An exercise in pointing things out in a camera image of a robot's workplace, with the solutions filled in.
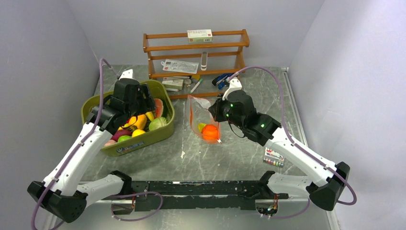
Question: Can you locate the yellow banana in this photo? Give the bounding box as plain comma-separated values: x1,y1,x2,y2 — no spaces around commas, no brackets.
145,112,155,122

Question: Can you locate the olive green plastic bin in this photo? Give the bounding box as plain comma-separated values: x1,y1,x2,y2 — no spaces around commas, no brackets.
99,80,174,157

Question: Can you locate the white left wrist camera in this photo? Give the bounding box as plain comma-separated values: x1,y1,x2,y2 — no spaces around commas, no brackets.
119,69,134,80

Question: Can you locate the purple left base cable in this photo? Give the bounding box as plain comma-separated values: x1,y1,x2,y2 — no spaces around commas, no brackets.
110,191,165,222

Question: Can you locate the orange bell pepper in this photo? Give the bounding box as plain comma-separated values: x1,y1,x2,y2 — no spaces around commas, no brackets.
127,114,147,130

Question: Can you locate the orange wooden shelf rack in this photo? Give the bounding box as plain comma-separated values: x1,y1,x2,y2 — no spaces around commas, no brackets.
143,29,250,97

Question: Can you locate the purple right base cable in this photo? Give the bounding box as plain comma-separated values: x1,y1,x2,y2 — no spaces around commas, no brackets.
258,188,311,220

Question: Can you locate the green lime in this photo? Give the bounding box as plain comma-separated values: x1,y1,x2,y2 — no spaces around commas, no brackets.
117,135,132,143

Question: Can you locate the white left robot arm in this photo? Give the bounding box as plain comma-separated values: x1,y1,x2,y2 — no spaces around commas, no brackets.
27,78,156,223

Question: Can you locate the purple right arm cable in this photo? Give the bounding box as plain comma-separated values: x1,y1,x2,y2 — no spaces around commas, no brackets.
226,66,358,206

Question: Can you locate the white grey small device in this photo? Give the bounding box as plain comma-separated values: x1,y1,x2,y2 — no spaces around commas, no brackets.
200,51,208,71

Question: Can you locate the white flat packet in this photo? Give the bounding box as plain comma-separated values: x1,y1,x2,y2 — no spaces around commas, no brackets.
160,59,199,74

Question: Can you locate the colourful marker set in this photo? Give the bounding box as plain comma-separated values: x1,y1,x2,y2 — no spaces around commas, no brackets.
263,148,284,168

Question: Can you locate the yellow lemon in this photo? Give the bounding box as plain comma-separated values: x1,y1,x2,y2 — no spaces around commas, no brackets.
132,129,146,138

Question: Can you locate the pink peach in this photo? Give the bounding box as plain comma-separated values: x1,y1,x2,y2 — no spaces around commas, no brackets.
104,139,117,147

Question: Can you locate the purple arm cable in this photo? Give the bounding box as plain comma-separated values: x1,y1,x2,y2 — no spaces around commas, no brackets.
226,66,358,206
31,58,121,230

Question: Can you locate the clear zip top bag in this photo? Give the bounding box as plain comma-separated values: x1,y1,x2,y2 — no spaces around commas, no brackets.
186,95,222,144

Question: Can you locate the green cabbage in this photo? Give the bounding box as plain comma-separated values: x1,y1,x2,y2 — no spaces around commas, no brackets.
148,117,168,131

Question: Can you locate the white green box on shelf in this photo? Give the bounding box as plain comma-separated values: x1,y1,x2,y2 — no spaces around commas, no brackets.
187,29,213,43

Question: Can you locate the green white marker pen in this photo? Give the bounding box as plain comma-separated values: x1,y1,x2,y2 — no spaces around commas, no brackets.
190,79,203,94

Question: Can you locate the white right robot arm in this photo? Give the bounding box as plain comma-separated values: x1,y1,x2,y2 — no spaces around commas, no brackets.
208,90,350,211

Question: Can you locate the orange tangerine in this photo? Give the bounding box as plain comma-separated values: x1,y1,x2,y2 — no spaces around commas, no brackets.
201,124,220,141

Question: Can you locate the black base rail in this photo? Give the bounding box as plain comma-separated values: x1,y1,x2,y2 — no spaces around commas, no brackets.
119,180,289,212

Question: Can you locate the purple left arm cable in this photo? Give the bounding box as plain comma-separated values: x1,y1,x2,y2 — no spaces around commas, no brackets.
31,58,121,230

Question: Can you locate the watermelon slice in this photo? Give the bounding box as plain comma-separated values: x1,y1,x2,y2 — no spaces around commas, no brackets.
154,98,168,118

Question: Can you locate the white green box lower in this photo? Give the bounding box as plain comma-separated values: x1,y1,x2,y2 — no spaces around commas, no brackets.
162,77,184,90

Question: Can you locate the blue stapler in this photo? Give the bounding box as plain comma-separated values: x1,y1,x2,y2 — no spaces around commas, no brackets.
212,73,233,90

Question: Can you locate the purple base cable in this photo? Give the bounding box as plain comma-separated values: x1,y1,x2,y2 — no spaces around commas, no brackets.
258,188,311,220
110,191,165,222

